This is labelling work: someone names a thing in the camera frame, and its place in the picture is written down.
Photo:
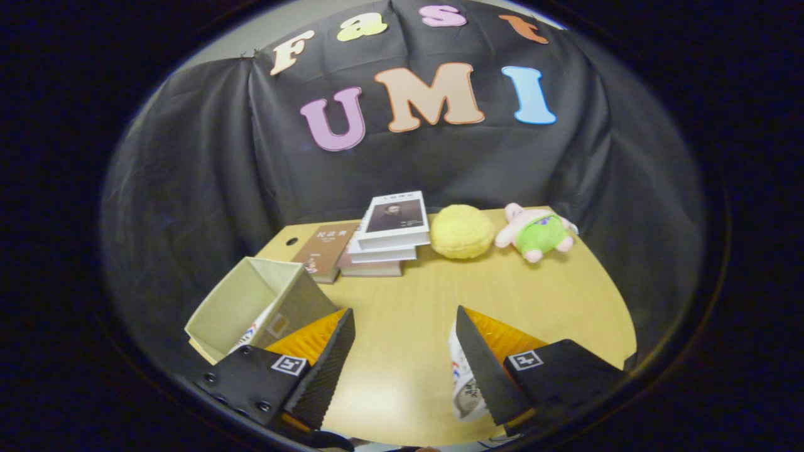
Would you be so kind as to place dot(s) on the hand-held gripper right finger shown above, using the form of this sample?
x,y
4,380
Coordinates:
x,y
480,370

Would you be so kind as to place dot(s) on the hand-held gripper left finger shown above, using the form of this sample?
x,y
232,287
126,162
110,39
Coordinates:
x,y
323,376

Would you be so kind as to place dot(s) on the white striped shoe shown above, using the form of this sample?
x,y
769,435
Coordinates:
x,y
251,334
463,392

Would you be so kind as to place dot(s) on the grey fabric storage box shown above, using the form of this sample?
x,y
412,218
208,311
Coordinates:
x,y
239,301

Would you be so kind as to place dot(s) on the thick pale-edged book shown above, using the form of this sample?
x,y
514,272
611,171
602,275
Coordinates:
x,y
370,270

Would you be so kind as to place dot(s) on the brown cover book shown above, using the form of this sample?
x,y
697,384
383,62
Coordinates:
x,y
323,248

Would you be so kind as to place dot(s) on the plain white book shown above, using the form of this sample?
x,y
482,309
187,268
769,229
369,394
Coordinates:
x,y
383,254

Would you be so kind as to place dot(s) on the round yellow plush cushion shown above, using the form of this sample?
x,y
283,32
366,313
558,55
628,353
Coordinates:
x,y
461,231

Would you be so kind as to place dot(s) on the pink star plush toy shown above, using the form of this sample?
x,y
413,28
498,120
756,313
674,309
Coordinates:
x,y
539,233

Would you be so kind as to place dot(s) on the white portrait cover book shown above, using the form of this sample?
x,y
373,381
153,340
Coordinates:
x,y
394,216

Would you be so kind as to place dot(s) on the black backdrop cloth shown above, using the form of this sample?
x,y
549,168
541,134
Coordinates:
x,y
213,157

